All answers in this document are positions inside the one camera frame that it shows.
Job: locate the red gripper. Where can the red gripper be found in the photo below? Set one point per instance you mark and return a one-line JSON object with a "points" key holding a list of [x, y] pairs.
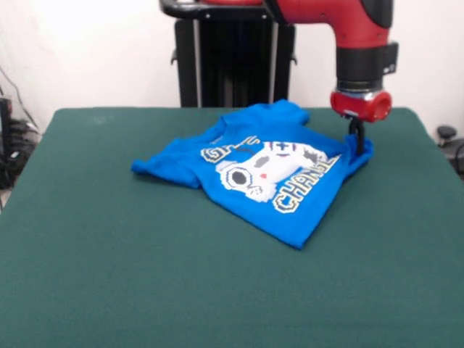
{"points": [[359, 105]]}

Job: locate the blue t-shirt with white print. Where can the blue t-shirt with white print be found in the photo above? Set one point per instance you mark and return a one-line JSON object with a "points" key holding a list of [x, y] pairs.
{"points": [[272, 203]]}

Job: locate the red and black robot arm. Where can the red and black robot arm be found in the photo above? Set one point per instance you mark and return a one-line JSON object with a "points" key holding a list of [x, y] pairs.
{"points": [[355, 40]]}

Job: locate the dark green table cloth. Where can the dark green table cloth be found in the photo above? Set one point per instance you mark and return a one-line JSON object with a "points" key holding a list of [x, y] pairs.
{"points": [[72, 272]]}

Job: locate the black electronics box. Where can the black electronics box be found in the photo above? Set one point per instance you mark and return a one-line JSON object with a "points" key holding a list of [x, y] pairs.
{"points": [[5, 123]]}

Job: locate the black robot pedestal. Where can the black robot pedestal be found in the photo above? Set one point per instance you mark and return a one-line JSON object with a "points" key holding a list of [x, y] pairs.
{"points": [[235, 58]]}

